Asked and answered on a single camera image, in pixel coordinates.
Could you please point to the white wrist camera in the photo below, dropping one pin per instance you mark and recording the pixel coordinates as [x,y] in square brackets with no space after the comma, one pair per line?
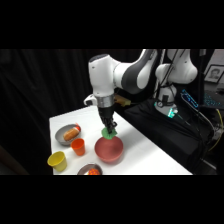
[89,99]

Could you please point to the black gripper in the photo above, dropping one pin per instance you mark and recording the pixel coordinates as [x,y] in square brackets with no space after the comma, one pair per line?
[106,115]

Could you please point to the grey bowl with orange fruit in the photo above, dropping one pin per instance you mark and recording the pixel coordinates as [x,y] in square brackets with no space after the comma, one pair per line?
[86,169]

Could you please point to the green triangle block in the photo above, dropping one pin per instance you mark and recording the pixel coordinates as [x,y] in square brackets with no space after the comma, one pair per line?
[108,134]

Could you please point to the toy hot dog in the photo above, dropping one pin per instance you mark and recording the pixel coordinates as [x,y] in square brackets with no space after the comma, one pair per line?
[71,134]

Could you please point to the small green light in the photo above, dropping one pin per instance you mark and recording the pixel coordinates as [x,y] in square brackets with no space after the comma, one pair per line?
[172,113]

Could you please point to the blue lit device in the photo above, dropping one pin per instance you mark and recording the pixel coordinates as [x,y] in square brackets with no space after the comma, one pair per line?
[189,99]

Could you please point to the orange plastic cup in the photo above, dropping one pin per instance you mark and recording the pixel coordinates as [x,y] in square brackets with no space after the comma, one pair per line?
[78,146]

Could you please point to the black robot stand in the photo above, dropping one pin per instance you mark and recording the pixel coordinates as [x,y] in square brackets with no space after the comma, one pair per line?
[166,133]

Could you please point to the framed picture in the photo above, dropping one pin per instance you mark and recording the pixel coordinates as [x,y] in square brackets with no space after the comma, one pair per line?
[214,73]

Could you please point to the orange toy fruit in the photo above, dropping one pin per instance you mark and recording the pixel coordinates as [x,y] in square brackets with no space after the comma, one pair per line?
[94,172]

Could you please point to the tan wrist mount block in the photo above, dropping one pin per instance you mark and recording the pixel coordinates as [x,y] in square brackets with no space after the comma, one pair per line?
[121,100]

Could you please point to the pink bowl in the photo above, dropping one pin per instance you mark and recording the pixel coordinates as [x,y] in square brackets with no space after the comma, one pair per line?
[109,150]

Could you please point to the grey bowl with hot dog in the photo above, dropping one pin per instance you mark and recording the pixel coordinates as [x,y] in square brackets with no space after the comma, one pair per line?
[61,135]

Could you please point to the small red toy piece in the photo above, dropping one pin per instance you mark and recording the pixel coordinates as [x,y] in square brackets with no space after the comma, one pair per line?
[77,127]

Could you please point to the yellow plastic cup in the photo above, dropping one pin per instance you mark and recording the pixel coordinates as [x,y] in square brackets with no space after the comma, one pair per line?
[58,161]

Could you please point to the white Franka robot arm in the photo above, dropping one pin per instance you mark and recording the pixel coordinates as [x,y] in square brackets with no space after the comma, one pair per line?
[103,75]

